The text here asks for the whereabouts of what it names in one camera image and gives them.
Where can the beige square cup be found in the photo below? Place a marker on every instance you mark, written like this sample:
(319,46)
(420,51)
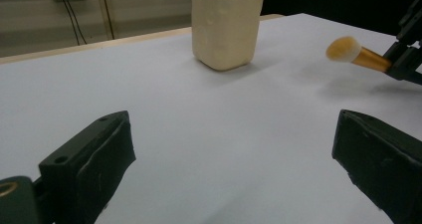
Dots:
(225,28)

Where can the vertical beige wall conduit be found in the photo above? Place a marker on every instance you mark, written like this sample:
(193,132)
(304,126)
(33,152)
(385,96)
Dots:
(106,11)

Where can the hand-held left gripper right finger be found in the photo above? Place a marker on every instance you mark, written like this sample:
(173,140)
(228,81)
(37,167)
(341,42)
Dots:
(384,157)

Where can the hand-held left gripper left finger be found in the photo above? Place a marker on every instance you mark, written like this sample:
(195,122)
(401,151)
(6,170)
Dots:
(86,164)

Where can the black curtain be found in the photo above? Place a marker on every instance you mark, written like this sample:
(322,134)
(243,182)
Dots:
(331,1)

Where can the white table sheet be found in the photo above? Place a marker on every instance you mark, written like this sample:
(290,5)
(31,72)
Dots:
(199,117)

